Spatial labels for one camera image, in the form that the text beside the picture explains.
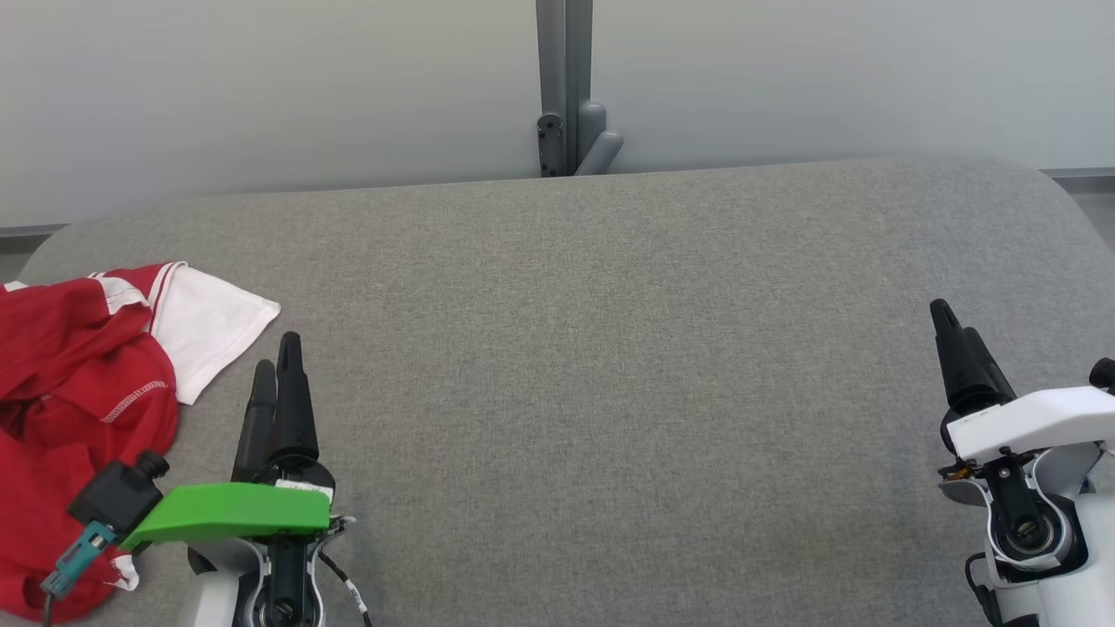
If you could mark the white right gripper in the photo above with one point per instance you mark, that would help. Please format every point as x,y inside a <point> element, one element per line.
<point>1037,422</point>

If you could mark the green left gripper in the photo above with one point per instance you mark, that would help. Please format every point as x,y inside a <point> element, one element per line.
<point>226,514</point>

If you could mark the red jersey with white sleeves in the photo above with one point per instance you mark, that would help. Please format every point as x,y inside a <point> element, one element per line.
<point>61,348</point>

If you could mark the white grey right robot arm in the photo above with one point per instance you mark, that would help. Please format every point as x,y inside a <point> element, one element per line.
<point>1071,592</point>

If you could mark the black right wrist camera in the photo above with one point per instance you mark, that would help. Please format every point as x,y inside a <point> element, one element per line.
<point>1104,373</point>

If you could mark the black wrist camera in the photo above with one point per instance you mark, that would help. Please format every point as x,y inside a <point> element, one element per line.
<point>118,496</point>
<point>1104,373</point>

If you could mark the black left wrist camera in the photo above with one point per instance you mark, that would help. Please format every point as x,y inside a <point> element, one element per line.
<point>118,496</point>

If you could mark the teal left camera connector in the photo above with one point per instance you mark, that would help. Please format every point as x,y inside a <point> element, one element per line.
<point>78,557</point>

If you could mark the dark perforated post bracket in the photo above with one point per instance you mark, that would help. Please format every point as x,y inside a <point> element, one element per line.
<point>550,144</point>

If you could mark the grey metal frame post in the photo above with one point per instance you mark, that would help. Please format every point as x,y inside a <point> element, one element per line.
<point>564,52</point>

